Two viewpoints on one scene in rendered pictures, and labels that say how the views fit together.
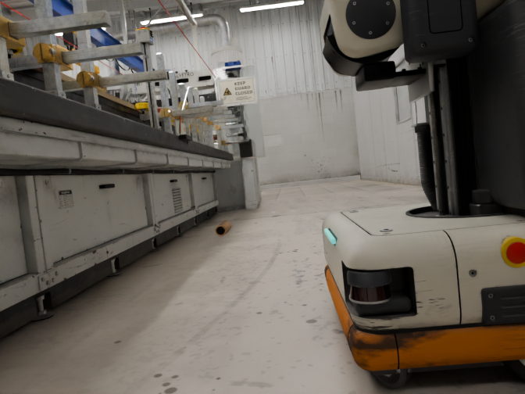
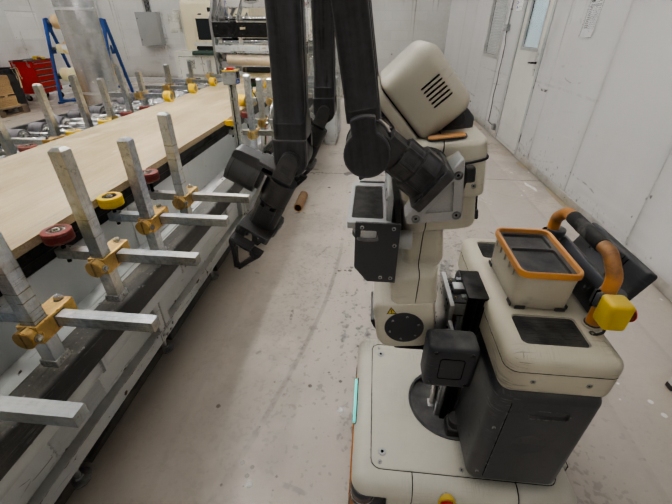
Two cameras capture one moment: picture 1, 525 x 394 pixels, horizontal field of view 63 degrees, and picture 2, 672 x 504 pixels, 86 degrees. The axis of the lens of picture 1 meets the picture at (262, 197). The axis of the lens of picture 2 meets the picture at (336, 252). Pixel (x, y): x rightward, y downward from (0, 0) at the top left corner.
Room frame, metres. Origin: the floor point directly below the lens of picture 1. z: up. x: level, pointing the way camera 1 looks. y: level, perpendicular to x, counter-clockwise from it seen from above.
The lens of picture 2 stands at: (0.20, -0.10, 1.41)
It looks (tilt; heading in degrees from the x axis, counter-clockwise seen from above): 32 degrees down; 2
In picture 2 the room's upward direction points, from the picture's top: straight up
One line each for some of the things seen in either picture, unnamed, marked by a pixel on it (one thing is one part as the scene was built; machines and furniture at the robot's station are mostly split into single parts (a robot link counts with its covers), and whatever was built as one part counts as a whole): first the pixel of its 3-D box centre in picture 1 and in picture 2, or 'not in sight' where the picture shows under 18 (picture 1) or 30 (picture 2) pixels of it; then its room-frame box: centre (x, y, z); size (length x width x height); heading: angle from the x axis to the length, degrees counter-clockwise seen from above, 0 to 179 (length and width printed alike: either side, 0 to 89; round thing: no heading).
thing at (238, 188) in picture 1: (190, 141); (279, 66); (5.71, 0.86, 0.95); 1.65 x 0.70 x 1.90; 87
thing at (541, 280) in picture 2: not in sight; (529, 266); (1.01, -0.60, 0.87); 0.23 x 0.15 x 0.11; 177
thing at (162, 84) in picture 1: (164, 94); (251, 116); (2.55, 0.51, 0.93); 0.04 x 0.04 x 0.48; 87
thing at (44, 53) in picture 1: (53, 57); (153, 219); (1.32, 0.58, 0.83); 0.14 x 0.06 x 0.05; 177
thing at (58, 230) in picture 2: not in sight; (62, 245); (1.10, 0.74, 0.85); 0.08 x 0.08 x 0.11
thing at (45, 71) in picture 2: not in sight; (38, 79); (8.75, 6.76, 0.41); 0.76 x 0.48 x 0.81; 3
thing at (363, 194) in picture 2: not in sight; (380, 218); (1.04, -0.19, 0.99); 0.28 x 0.16 x 0.22; 177
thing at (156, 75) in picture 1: (107, 82); (199, 196); (1.58, 0.51, 0.81); 0.43 x 0.03 x 0.04; 87
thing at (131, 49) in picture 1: (72, 58); (168, 218); (1.34, 0.53, 0.83); 0.43 x 0.03 x 0.04; 87
